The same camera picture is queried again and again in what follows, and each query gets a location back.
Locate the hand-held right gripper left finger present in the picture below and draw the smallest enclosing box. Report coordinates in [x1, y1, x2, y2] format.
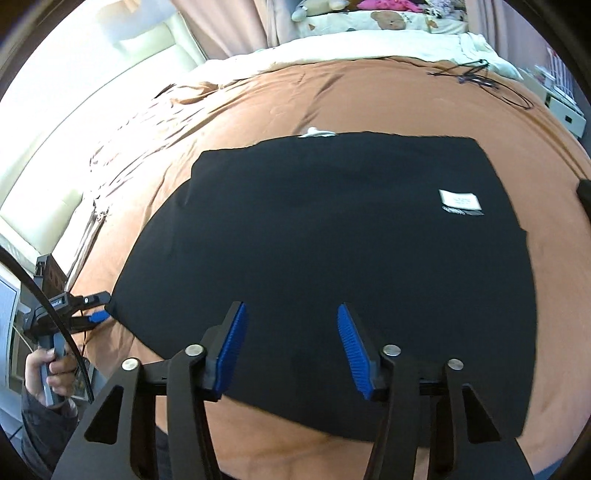
[50, 301, 250, 480]

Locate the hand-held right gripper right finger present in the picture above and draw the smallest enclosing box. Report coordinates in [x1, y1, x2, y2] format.
[336, 302, 536, 480]

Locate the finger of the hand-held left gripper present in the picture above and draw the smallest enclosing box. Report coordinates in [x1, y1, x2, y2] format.
[69, 311, 110, 332]
[69, 290, 112, 309]

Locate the black jacket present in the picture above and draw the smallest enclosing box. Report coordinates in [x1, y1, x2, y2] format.
[104, 126, 540, 440]

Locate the person's left forearm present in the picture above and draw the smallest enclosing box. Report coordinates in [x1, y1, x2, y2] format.
[17, 388, 80, 472]

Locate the pile of patterned clothes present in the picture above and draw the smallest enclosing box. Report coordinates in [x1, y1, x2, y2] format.
[418, 0, 467, 19]

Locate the person's left hand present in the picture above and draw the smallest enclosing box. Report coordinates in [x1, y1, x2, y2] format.
[24, 347, 80, 403]

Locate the folded white pillowcase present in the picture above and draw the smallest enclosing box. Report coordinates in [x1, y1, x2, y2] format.
[81, 194, 112, 259]

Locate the cream padded headboard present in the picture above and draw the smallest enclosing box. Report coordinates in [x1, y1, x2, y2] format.
[0, 9, 208, 266]

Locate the orange bed sheet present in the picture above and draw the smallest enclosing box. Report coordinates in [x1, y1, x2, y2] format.
[69, 54, 591, 480]

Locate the pink curtain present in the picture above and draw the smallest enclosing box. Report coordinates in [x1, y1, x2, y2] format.
[173, 0, 301, 61]
[466, 0, 555, 68]

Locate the white quilt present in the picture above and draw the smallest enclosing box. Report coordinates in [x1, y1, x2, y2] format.
[194, 31, 525, 80]

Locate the white nightstand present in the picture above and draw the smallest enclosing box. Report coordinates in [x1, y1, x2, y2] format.
[531, 65, 589, 137]

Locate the bear printed cushion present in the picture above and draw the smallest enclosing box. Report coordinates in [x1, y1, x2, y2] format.
[295, 7, 469, 40]

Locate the white plush toy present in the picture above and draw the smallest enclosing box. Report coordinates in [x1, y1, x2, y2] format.
[291, 0, 349, 21]

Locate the pink cloth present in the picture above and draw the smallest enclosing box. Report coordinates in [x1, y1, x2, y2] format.
[358, 0, 423, 12]

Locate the thick black cable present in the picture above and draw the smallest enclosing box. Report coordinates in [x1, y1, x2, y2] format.
[0, 247, 95, 403]

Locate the black cable on bed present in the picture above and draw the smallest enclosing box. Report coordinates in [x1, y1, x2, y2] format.
[427, 58, 536, 110]

